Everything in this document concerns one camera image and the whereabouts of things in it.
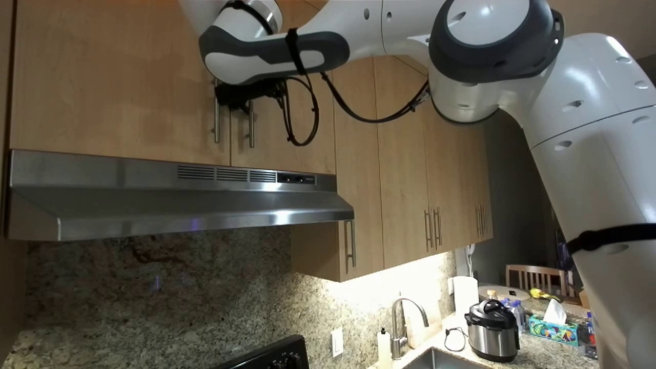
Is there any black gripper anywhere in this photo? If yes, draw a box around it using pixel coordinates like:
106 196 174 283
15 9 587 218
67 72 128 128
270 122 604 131
213 77 289 115

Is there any short light wooden cabinet door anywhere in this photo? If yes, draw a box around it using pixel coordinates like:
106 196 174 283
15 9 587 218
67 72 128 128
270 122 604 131
227 70 339 175
7 0 232 169

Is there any tall light wooden cabinet door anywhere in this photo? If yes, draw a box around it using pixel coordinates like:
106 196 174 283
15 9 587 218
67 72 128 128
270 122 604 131
334 58 388 283
457 122 485 253
431 100 464 259
379 58 437 273

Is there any stainless steel range hood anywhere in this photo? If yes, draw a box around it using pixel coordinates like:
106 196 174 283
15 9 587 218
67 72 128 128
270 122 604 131
4 151 358 245

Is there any black electric stove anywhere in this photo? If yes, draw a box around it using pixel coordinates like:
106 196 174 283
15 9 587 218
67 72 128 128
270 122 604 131
212 334 313 369

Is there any chrome kitchen faucet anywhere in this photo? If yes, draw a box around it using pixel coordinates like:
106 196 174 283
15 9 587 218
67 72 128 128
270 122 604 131
388 295 432 364

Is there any white soap bottle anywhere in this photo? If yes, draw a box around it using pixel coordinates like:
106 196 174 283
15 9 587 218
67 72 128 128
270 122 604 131
375 326 396 369

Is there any white paper towel roll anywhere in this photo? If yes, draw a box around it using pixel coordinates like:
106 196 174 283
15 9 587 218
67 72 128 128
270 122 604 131
452 276 482 318

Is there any small round dark-rimmed object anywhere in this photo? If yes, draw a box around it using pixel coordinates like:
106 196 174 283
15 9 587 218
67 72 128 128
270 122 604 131
441 326 470 356

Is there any round white table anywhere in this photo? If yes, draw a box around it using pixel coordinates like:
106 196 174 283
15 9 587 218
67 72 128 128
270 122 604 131
478 283 532 306

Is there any stainless steel sink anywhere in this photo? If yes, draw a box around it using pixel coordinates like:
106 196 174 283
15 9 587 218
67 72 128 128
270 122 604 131
403 344 499 369

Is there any black and steel pressure cooker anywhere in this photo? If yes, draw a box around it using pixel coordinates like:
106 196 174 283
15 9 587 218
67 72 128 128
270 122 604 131
462 297 524 366

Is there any clear plastic bottle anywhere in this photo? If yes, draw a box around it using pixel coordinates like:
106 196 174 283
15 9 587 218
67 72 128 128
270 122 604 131
500 290 534 334

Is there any wooden chair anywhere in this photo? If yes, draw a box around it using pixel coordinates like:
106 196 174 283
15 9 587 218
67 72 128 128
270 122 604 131
505 263 574 301

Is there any teal patterned tissue box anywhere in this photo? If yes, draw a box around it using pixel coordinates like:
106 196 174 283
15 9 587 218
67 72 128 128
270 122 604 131
527 297 582 346

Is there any plastic bottle with red label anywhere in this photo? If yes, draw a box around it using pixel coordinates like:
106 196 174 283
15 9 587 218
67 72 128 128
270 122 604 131
580 311 601 362

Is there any white wall outlet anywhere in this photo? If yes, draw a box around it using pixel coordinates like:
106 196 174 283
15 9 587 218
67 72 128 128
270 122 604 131
330 326 347 362

